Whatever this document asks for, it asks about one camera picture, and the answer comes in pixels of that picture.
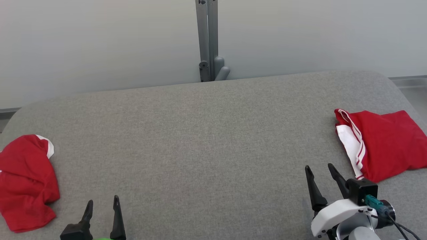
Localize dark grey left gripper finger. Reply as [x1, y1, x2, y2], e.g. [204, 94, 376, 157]
[80, 200, 94, 225]
[110, 195, 127, 240]

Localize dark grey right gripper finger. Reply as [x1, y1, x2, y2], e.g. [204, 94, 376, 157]
[327, 163, 350, 200]
[304, 165, 328, 212]

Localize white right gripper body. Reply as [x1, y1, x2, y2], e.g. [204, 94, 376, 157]
[311, 199, 369, 239]

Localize red basketball jersey white sleeves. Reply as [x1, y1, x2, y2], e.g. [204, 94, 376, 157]
[334, 109, 427, 183]

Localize red shorts white side stripe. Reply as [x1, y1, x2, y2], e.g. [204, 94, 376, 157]
[0, 134, 61, 233]

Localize teal plug right camera cable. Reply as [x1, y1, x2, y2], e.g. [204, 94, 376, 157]
[364, 195, 421, 240]

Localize grey metal post white bracket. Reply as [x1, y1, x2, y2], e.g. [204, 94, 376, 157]
[195, 0, 231, 83]

